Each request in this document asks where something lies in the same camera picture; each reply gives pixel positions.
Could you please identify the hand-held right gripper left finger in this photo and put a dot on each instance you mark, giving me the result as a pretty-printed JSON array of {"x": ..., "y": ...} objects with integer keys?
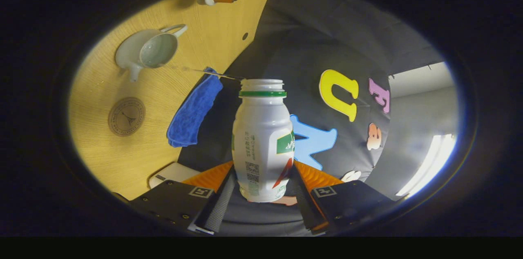
[{"x": 222, "y": 204}]

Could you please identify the white green water bottle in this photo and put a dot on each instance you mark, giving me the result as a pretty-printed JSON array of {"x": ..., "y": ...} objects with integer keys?
[{"x": 261, "y": 140}]

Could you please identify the white ceramic teacup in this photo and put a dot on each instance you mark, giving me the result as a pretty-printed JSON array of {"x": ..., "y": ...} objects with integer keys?
[{"x": 135, "y": 52}]

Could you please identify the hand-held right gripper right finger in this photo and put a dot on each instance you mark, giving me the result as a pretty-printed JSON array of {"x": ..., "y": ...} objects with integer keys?
[{"x": 304, "y": 206}]

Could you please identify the blue folded towel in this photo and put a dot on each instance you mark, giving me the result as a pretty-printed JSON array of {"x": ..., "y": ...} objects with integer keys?
[{"x": 192, "y": 116}]

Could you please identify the round brown coaster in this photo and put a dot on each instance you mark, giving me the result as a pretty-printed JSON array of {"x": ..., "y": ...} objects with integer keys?
[{"x": 126, "y": 117}]

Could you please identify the ceiling light strip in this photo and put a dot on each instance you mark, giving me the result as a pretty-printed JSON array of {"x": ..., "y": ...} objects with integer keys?
[{"x": 429, "y": 165}]

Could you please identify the white toaster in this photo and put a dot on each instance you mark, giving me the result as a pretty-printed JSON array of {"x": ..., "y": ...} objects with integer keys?
[{"x": 171, "y": 173}]

